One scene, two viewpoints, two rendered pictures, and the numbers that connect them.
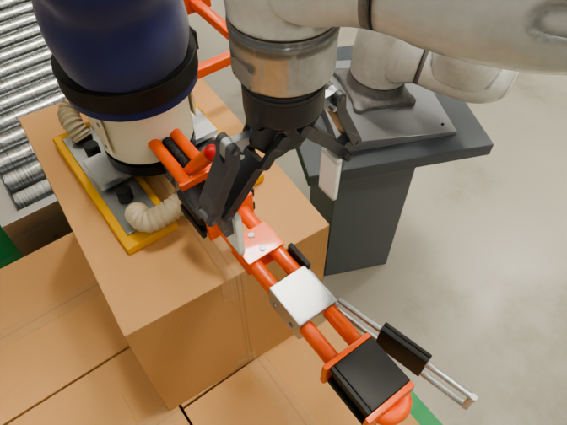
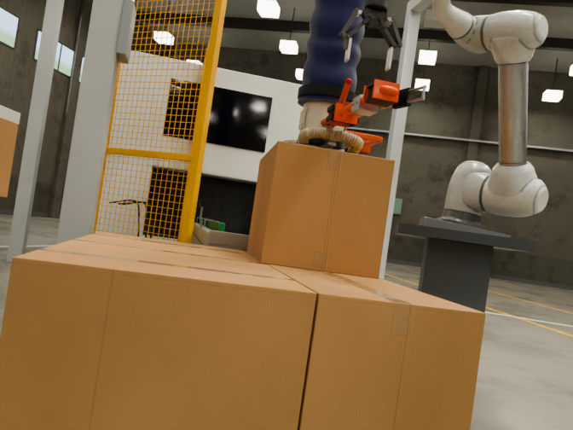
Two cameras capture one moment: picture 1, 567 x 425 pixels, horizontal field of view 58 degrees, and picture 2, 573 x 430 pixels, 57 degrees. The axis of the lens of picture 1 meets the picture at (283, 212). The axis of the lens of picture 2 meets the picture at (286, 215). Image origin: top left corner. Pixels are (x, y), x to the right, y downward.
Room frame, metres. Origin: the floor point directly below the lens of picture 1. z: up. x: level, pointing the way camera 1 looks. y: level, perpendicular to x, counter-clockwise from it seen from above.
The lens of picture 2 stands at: (-1.20, -0.51, 0.67)
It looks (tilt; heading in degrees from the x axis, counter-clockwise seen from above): 1 degrees up; 25
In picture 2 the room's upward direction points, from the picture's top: 8 degrees clockwise
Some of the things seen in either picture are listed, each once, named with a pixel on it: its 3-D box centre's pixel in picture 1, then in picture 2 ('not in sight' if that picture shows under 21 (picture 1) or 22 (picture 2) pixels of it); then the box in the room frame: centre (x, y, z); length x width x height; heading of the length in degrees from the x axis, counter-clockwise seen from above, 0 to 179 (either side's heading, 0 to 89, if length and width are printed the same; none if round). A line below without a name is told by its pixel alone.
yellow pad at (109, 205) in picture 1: (109, 174); not in sight; (0.64, 0.33, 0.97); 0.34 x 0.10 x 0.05; 37
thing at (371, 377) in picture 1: (365, 382); (380, 94); (0.21, -0.10, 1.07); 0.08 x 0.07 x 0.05; 37
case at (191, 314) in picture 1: (177, 225); (311, 211); (0.68, 0.25, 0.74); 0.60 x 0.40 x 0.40; 33
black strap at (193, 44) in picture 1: (128, 58); (327, 97); (0.70, 0.25, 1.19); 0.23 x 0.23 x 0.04
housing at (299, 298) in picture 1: (301, 302); (365, 105); (0.32, -0.02, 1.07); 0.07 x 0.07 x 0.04; 37
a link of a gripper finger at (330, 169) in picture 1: (329, 174); (389, 59); (0.40, -0.06, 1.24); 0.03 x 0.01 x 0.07; 36
